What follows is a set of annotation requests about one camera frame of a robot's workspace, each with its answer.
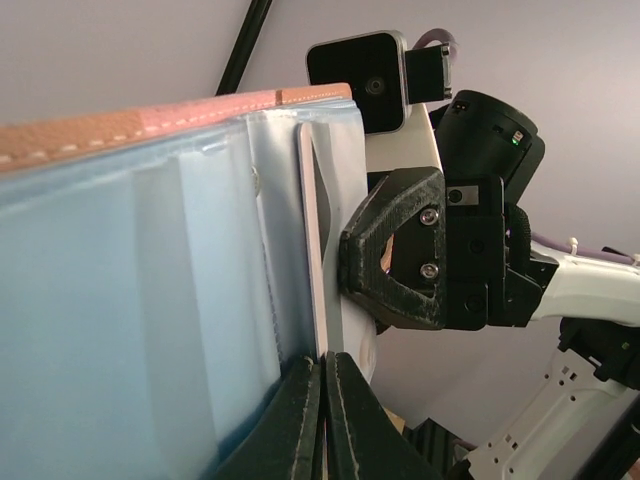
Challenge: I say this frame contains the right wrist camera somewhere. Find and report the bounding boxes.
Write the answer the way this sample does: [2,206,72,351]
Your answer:
[305,29,457,174]

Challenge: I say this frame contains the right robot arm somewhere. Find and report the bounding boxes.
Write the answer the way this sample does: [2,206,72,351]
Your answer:
[338,90,639,479]

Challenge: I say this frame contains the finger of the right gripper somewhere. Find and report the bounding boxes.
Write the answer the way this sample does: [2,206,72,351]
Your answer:
[338,167,447,330]

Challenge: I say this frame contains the pink leather card holder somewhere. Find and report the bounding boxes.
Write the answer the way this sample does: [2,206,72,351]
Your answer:
[1,84,376,479]

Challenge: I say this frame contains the white magstripe card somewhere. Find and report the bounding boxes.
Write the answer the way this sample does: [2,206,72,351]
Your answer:
[297,123,329,360]

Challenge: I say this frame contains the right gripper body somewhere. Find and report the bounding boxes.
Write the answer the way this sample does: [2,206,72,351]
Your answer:
[446,175,542,330]

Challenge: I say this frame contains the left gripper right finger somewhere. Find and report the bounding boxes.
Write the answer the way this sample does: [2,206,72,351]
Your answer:
[324,352,441,480]

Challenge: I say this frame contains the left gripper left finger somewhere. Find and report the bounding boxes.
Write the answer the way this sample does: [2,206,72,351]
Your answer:
[208,357,322,480]

